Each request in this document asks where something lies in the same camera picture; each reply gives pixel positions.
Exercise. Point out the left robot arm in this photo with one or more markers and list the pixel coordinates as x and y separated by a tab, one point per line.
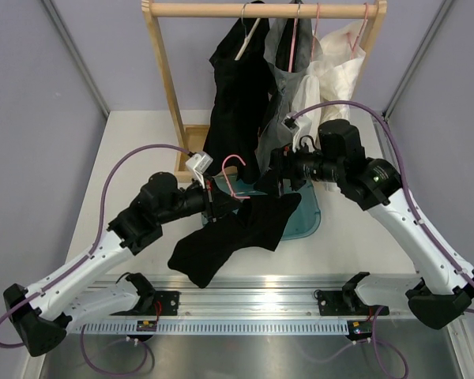
44	312

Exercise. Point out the wooden clothes rack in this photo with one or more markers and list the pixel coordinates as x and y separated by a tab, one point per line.
192	136

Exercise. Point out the grey dress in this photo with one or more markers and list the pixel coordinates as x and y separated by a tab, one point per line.
284	85

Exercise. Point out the cream white garment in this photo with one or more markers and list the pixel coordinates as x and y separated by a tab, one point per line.
340	73

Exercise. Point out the teal plastic tray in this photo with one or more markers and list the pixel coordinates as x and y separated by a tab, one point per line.
303	222

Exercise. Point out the slotted cable duct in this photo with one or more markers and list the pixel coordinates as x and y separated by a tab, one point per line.
175	327

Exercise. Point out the black skirt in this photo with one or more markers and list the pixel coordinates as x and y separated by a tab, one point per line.
260	222

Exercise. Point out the white pleated blouse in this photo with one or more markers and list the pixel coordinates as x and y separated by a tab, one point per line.
308	94

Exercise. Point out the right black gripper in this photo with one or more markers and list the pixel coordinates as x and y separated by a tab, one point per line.
284	163

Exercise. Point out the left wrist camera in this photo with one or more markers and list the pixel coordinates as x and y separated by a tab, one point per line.
197	165

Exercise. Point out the pink hanger middle right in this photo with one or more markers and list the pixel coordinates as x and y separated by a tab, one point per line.
315	32

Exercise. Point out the pink hanger far right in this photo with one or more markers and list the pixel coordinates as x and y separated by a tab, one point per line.
353	45

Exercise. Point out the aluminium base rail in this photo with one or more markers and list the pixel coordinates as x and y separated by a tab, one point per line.
249	297

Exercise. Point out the white wooden hanger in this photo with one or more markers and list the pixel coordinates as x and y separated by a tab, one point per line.
248	33

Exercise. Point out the black dress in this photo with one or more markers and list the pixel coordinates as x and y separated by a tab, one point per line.
241	100

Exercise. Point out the pink hanger under grey dress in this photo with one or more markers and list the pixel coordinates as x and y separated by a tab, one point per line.
293	40

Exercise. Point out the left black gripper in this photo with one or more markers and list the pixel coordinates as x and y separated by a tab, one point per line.
217	203

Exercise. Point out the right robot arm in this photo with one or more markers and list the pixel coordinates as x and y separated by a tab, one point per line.
444	287

